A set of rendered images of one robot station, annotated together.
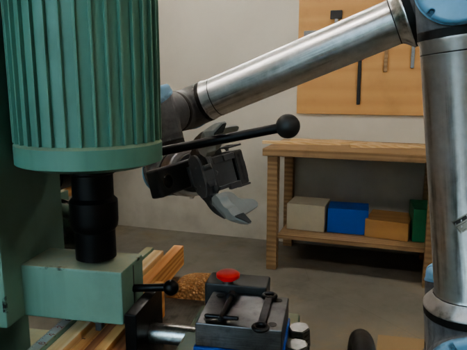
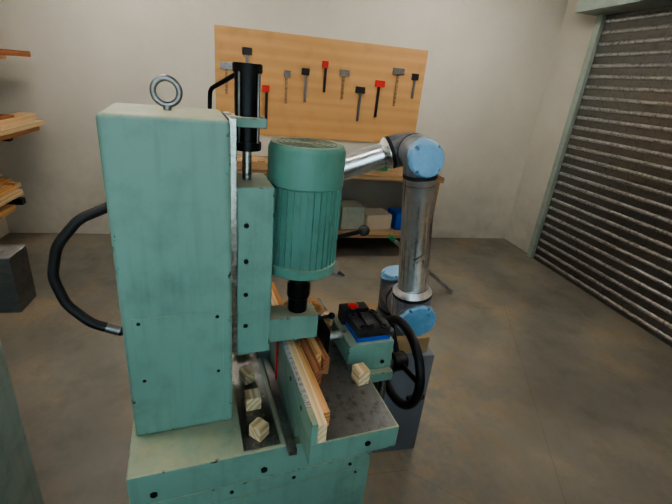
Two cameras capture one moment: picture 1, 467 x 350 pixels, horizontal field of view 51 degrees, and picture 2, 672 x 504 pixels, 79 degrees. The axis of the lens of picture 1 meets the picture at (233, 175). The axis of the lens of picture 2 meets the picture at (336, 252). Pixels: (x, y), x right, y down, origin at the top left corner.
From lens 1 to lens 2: 0.75 m
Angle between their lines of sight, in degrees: 33
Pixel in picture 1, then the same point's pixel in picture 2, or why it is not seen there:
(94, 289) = (304, 324)
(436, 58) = (414, 190)
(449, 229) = (411, 262)
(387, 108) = (287, 131)
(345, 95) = not seen: hidden behind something
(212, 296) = (350, 316)
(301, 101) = not seen: hidden behind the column
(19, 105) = (291, 252)
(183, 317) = not seen: hidden behind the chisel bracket
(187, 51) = (103, 65)
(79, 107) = (324, 252)
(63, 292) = (289, 328)
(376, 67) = (278, 99)
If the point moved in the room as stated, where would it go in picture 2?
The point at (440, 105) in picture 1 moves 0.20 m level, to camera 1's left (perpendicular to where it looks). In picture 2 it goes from (413, 210) to (364, 215)
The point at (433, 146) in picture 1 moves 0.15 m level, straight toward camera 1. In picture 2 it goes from (407, 226) to (422, 243)
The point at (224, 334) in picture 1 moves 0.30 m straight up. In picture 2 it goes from (369, 331) to (385, 227)
